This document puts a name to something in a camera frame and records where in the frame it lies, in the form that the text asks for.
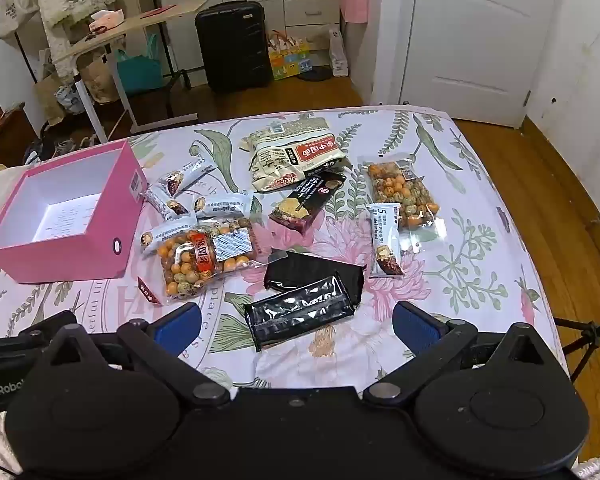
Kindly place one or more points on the pink item on desk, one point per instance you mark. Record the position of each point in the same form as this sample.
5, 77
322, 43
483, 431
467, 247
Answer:
105, 21

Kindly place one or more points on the rolling desk with wooden top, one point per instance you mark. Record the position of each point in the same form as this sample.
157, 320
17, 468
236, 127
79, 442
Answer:
145, 17

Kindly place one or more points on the pair of shoes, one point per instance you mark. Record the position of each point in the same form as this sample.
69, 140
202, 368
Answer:
75, 146

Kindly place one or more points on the white door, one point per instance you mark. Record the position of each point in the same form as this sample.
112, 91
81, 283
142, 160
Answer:
470, 35

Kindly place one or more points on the clear mixed peanut bag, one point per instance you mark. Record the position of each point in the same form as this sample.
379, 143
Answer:
402, 192

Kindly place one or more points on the white nut bar wrapper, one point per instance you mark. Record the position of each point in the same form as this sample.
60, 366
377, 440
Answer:
167, 202
187, 172
225, 204
386, 240
152, 237

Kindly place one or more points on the floral bedsheet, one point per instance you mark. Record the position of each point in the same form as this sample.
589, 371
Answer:
470, 270

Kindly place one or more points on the pink cardboard box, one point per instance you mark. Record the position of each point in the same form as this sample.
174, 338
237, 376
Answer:
80, 240

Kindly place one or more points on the black bag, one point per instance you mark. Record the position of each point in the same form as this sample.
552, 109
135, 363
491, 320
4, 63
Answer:
37, 152

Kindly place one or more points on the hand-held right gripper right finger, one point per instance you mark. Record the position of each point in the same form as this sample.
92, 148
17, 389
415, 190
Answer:
417, 325

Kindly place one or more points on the peanut bag with red label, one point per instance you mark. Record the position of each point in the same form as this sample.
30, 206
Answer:
205, 260

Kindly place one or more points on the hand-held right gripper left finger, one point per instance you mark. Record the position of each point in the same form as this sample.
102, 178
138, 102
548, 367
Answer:
177, 327

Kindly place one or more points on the brown paper bag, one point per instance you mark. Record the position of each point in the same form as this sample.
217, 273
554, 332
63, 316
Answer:
47, 100
100, 77

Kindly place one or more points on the small red paper tag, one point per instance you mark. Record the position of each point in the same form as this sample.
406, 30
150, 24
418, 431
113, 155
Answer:
145, 290

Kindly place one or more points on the matte black packet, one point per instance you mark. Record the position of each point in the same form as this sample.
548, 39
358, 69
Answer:
305, 267

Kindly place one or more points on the dark biscuit box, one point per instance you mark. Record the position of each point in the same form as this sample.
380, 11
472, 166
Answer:
305, 200

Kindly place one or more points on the cream printed snack bag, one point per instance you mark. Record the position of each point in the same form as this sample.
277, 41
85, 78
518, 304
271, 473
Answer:
290, 152

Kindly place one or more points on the beige tote bag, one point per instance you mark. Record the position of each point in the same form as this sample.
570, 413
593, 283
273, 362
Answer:
17, 17

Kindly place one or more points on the long white box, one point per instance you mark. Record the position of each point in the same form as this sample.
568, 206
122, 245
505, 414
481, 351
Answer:
338, 52

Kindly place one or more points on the black round item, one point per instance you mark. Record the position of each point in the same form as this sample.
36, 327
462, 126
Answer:
314, 75

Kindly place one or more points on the colourful patterned bag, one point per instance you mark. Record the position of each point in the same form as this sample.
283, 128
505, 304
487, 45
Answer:
290, 60

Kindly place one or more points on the patterned plastic bag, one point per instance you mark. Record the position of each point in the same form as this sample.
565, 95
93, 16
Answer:
70, 97

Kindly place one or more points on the glossy black packet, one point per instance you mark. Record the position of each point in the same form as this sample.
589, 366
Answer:
300, 312

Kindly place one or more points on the black tripod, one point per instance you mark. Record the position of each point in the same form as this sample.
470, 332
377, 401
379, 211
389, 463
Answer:
587, 332

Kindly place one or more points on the teal bag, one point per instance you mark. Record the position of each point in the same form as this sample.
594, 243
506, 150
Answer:
140, 70

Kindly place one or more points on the dark wooden cabinet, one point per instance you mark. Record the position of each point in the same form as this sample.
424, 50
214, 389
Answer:
7, 135

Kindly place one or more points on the black cabinet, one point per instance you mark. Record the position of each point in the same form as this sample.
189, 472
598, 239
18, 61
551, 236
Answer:
232, 45

